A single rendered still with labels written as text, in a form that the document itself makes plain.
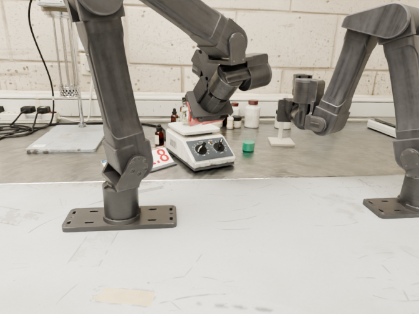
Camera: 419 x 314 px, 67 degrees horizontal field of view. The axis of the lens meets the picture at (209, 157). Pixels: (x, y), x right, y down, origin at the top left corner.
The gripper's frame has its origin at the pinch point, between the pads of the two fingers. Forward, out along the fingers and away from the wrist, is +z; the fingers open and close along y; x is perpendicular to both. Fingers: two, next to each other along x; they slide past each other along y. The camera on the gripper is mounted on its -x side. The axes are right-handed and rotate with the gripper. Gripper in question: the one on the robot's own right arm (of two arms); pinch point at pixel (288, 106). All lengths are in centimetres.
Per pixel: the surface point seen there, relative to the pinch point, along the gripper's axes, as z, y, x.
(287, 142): 3.4, -1.5, 13.1
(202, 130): -14.3, 26.3, 5.2
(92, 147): -10, 60, 13
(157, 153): -18.3, 38.5, 11.1
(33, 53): 29, 96, -13
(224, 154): -18.5, 20.3, 10.6
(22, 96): 24, 100, 3
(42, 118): 20, 91, 11
